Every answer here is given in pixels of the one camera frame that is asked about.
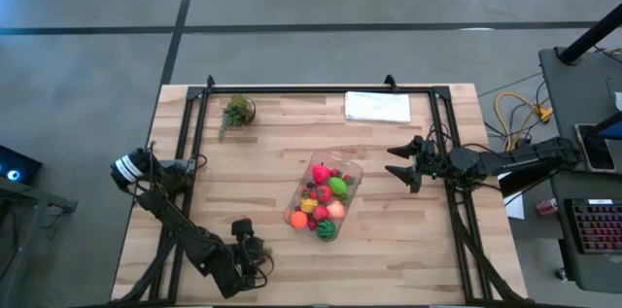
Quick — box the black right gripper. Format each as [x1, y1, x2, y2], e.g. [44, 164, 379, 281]
[384, 135, 453, 194]

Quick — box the green toy lime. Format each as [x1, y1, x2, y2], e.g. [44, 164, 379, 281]
[328, 176, 349, 196]

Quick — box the green striped toy watermelon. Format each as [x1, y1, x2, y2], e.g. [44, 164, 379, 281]
[316, 219, 338, 243]

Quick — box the pink orange toy peach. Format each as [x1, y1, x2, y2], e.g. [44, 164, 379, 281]
[326, 199, 346, 221]

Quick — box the clear plastic tupperware container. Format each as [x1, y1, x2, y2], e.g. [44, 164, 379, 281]
[283, 149, 364, 243]

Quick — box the white folded paper towel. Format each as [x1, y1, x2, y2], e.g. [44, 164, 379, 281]
[344, 90, 412, 124]

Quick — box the white paper sheet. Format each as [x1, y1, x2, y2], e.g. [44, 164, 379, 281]
[498, 174, 526, 221]

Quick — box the potted green succulent plant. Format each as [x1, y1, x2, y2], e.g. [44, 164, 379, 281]
[217, 94, 258, 142]

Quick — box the red drink can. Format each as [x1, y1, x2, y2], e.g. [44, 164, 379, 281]
[534, 197, 559, 216]

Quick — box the grey office desk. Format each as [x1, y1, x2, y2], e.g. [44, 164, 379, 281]
[537, 45, 622, 294]

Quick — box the black tablet device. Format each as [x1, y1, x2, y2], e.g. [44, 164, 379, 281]
[574, 122, 617, 173]

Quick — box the backlit computer keyboard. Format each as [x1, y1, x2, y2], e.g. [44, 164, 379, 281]
[568, 197, 622, 256]

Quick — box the grey metal side table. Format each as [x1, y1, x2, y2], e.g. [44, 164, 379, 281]
[0, 179, 79, 308]

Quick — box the black metal pole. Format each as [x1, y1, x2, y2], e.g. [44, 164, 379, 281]
[557, 1, 622, 66]

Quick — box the black computer blue light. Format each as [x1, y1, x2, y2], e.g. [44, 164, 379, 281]
[0, 145, 43, 187]

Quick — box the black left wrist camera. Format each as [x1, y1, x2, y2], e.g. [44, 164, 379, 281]
[231, 219, 255, 237]

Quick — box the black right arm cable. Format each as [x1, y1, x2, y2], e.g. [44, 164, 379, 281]
[427, 122, 495, 154]

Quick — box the yellow power cable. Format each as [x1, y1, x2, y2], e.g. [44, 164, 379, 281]
[494, 91, 555, 152]

